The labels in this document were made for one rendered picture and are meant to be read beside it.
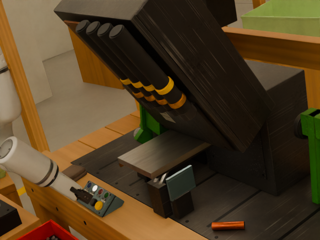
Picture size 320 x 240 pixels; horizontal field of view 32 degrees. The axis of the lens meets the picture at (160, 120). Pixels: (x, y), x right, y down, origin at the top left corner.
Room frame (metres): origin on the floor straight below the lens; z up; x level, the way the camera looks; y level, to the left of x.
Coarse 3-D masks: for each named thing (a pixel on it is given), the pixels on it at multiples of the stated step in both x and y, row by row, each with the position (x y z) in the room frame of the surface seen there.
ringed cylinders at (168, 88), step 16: (80, 32) 1.24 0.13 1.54; (96, 32) 1.20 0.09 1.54; (112, 32) 1.14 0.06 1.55; (128, 32) 1.14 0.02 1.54; (96, 48) 1.26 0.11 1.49; (112, 48) 1.17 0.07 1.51; (128, 48) 1.13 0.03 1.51; (112, 64) 1.27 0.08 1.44; (128, 64) 1.19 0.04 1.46; (144, 64) 1.14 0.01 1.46; (128, 80) 1.28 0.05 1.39; (144, 80) 1.20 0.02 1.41; (160, 80) 1.16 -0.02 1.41; (144, 96) 1.28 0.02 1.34; (160, 96) 1.22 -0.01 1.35; (176, 96) 1.18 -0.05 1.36; (160, 112) 1.28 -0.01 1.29; (176, 112) 1.23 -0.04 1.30; (192, 112) 1.20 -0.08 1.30
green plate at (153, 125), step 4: (140, 108) 1.58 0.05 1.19; (140, 112) 1.58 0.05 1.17; (144, 112) 1.58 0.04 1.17; (140, 116) 1.59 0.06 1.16; (144, 116) 1.59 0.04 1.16; (148, 116) 1.57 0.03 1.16; (140, 120) 1.59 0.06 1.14; (144, 120) 1.59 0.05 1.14; (148, 120) 1.58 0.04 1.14; (152, 120) 1.56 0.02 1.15; (140, 124) 1.60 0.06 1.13; (144, 124) 1.59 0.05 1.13; (148, 124) 1.58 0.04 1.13; (152, 124) 1.56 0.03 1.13; (156, 124) 1.54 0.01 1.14; (160, 124) 1.53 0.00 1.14; (144, 128) 1.59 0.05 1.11; (148, 128) 1.60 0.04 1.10; (152, 128) 1.57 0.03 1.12; (156, 128) 1.55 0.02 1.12; (160, 128) 1.54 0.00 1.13; (164, 128) 1.55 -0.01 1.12; (156, 132) 1.55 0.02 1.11; (160, 132) 1.54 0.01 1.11
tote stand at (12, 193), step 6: (6, 174) 2.15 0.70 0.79; (0, 180) 2.10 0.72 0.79; (6, 180) 2.09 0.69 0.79; (0, 186) 2.05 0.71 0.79; (6, 186) 2.04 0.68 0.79; (12, 186) 2.05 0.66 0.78; (0, 192) 2.03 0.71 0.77; (6, 192) 2.03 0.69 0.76; (12, 192) 2.04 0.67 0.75; (12, 198) 2.04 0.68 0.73; (18, 198) 2.05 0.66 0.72; (18, 204) 2.05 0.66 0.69
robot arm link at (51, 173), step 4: (52, 160) 1.43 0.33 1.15; (52, 164) 1.41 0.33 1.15; (56, 164) 1.42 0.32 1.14; (52, 168) 1.40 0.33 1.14; (56, 168) 1.41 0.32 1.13; (48, 172) 1.38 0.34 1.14; (52, 172) 1.39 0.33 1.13; (48, 176) 1.38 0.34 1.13; (52, 176) 1.39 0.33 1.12; (44, 180) 1.38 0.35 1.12; (48, 180) 1.38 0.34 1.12; (36, 184) 1.39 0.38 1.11; (40, 184) 1.38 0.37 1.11; (44, 184) 1.38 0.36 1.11
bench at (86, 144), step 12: (120, 120) 2.24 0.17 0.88; (132, 120) 2.21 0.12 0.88; (96, 132) 2.17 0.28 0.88; (108, 132) 2.15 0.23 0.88; (120, 132) 2.12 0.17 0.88; (72, 144) 2.11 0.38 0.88; (84, 144) 2.08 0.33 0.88; (96, 144) 2.06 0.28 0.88; (60, 156) 2.02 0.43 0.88; (72, 156) 1.99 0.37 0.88; (36, 204) 1.95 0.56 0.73; (48, 216) 1.93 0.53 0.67
